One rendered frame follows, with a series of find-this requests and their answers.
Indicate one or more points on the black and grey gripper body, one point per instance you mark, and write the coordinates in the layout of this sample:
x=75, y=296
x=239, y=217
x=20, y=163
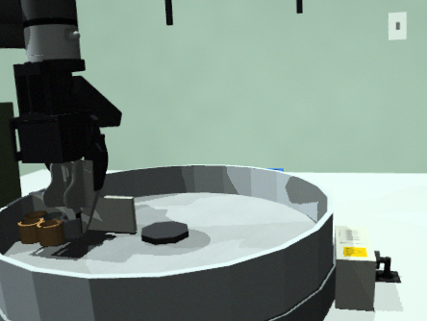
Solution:
x=67, y=133

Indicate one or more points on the grey metal bushing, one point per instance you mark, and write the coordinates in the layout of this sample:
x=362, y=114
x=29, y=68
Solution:
x=53, y=215
x=72, y=228

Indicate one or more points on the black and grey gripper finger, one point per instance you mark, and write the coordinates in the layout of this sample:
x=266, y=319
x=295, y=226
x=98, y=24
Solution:
x=61, y=178
x=88, y=177

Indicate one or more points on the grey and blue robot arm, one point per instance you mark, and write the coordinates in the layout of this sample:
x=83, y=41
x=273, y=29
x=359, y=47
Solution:
x=57, y=39

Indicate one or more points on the bronze bushing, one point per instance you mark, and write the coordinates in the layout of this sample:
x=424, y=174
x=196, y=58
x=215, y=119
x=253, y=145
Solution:
x=28, y=230
x=38, y=214
x=50, y=236

